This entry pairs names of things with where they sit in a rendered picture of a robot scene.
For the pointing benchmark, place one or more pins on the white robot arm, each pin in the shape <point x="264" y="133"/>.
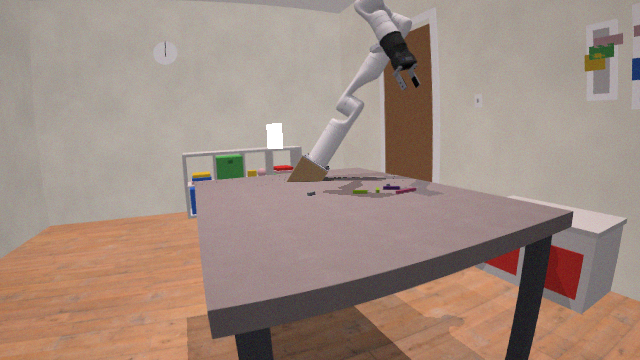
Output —
<point x="370" y="70"/>

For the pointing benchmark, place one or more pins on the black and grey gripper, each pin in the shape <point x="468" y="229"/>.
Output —
<point x="396" y="49"/>

